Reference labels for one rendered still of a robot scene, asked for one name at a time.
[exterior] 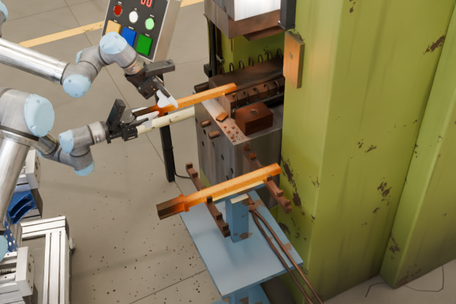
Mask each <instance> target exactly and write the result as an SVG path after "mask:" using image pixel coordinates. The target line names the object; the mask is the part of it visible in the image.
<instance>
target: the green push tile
mask: <svg viewBox="0 0 456 304"><path fill-rule="evenodd" d="M152 43H153V39H151V38H149V37H146V36H144V35H139V38H138V43H137V46H136V51H137V52H140V53H142V54H144V55H146V56H149V53H150V50H151V45H152Z"/></svg>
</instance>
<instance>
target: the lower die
mask: <svg viewBox="0 0 456 304"><path fill-rule="evenodd" d="M283 67H284V55H282V58H280V56H278V57H275V58H273V61H271V59H269V60H265V61H263V64H262V63H261V62H258V63H256V64H254V66H252V65H249V66H245V67H244V70H243V69H242V68H240V69H236V70H235V72H234V73H233V71H229V72H227V73H225V75H224V76H223V74H220V75H216V76H214V77H209V78H208V82H209V90H211V89H213V88H217V87H220V86H224V85H227V84H230V83H237V82H240V81H243V80H246V79H250V78H253V77H256V76H259V75H263V74H266V73H269V72H272V71H276V70H278V69H282V68H283ZM284 78H285V76H283V74H281V75H277V76H275V77H271V78H269V79H264V80H262V81H258V82H256V83H252V84H249V85H245V86H243V87H240V88H236V89H234V90H230V91H228V92H224V93H223V95H222V96H218V97H216V98H215V99H216V100H217V99H218V100H217V101H218V103H219V104H220V105H221V106H222V108H223V109H224V110H225V111H226V113H227V114H228V115H229V116H230V118H232V117H235V116H233V115H232V114H231V109H232V108H235V107H236V105H237V102H236V97H233V94H234V93H235V94H237V97H238V100H239V106H241V105H244V104H246V102H247V95H246V93H245V94H243V91H244V90H246V91H247V92H248V95H249V102H253V101H256V100H257V90H256V89H255V90H253V89H254V87H257V88H258V89H259V98H260V99H262V98H265V97H267V86H265V87H263V85H264V84H265V83H266V84H267V85H268V86H269V95H270V96H271V95H274V94H277V91H278V85H277V83H275V84H274V83H273V82H274V81H275V80H277V81H278V83H279V85H280V92H283V91H284V90H285V81H284Z"/></svg>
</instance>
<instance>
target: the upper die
mask: <svg viewBox="0 0 456 304"><path fill-rule="evenodd" d="M204 11H205V15H206V16H207V17H208V18H209V19H210V20H211V21H212V22H213V23H214V24H215V25H216V26H217V27H218V28H219V30H220V31H221V32H222V33H223V34H224V35H225V36H226V37H227V38H228V39H231V38H234V37H239V36H241V35H245V34H248V33H253V32H255V31H259V30H263V29H267V28H269V27H273V26H277V25H278V21H280V9H276V10H273V11H270V12H265V13H263V14H259V15H255V16H251V17H248V18H244V19H241V20H236V21H235V20H234V19H233V18H231V17H230V16H229V15H228V14H227V11H224V10H223V9H222V8H221V7H220V6H219V5H218V4H217V3H216V2H215V1H214V0H204Z"/></svg>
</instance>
